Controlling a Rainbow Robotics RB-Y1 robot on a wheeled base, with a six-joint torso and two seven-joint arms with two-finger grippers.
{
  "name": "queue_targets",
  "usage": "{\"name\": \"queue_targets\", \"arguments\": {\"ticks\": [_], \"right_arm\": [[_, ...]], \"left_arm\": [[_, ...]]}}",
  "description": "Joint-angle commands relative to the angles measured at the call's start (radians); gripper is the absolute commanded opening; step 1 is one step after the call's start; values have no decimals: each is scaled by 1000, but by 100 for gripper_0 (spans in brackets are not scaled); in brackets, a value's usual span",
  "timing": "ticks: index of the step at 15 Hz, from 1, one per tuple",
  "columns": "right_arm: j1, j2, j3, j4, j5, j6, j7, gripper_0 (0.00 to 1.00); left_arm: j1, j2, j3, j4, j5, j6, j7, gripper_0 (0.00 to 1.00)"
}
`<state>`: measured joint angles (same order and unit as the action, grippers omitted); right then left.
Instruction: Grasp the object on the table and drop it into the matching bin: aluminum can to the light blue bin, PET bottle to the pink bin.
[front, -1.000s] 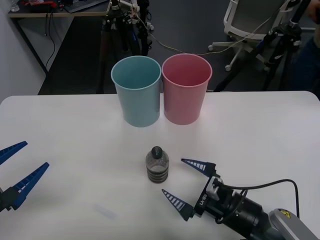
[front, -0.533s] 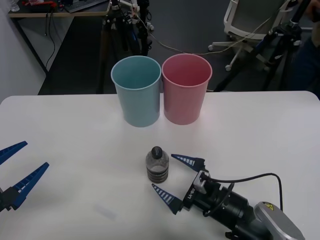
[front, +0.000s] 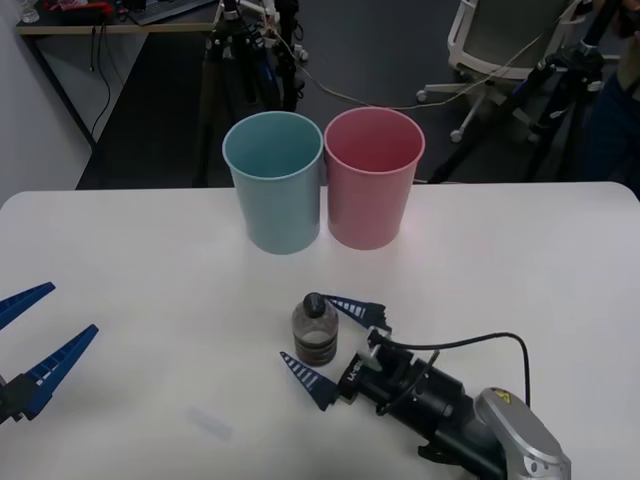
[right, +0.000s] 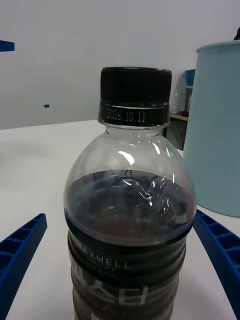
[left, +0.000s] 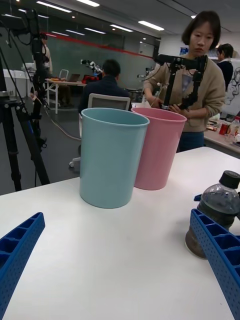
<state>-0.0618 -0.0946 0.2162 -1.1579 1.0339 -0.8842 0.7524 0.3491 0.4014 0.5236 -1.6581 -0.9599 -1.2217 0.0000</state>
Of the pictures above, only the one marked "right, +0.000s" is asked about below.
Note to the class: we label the dark drink bottle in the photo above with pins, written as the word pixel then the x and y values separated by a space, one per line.
pixel 130 212

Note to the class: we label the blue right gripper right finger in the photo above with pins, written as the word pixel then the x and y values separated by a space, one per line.
pixel 222 250

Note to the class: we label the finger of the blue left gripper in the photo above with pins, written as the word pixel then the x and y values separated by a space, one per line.
pixel 6 46

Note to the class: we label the pale blue plastic bin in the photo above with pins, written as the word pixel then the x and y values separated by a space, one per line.
pixel 215 130

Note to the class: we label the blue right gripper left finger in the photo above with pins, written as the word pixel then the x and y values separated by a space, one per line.
pixel 17 252

